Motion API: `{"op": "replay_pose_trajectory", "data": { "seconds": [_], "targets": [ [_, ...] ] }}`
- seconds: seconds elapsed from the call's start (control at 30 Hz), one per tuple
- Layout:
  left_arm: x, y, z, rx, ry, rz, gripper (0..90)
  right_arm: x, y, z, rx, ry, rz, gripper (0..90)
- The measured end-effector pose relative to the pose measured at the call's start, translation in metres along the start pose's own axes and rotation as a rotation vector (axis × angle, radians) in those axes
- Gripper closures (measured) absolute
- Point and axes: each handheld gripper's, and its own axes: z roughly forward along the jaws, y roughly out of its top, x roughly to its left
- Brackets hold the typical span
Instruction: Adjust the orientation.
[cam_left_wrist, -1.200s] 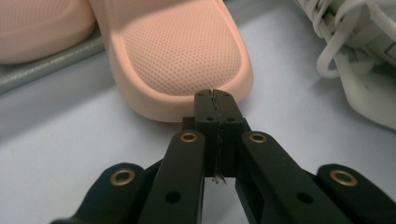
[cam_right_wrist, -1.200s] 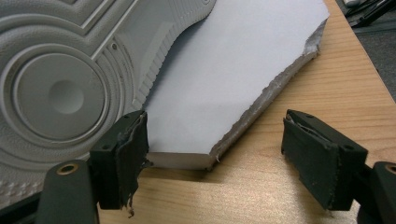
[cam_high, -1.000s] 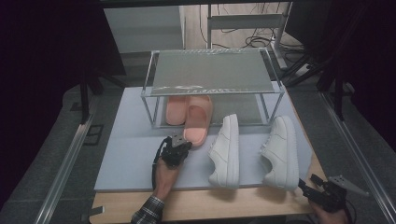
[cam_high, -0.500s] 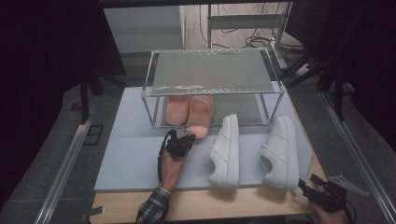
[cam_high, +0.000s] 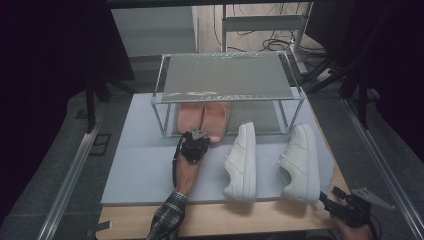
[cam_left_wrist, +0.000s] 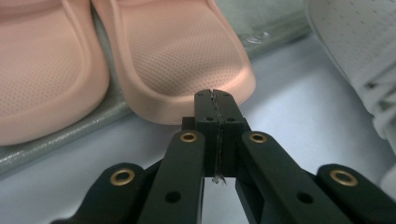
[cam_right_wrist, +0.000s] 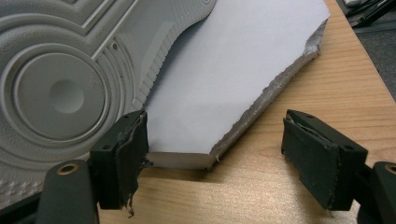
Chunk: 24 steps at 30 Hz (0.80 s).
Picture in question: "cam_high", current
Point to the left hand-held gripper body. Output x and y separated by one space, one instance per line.
195 150

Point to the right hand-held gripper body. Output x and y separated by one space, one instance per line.
356 213

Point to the pink slipper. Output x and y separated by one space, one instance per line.
216 120
190 116

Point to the white sneaker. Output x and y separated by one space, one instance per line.
301 160
241 160

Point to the two-tier shoe rack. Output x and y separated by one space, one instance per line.
226 76

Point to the person's left hand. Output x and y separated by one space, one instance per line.
189 168

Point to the person's right hand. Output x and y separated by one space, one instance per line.
351 233

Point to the pale blue mat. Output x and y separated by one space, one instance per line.
146 166

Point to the black stand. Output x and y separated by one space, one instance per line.
361 100
90 103

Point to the dark grey tape strip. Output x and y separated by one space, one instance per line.
100 227

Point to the grey white cabinet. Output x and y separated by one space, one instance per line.
153 31

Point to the dark curtain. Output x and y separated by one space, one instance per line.
400 66
43 66

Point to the metal rail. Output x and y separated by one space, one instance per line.
383 166
66 186

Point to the black floor bracket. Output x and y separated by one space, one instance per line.
100 145

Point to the white metal frame stand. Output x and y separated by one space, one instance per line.
263 22

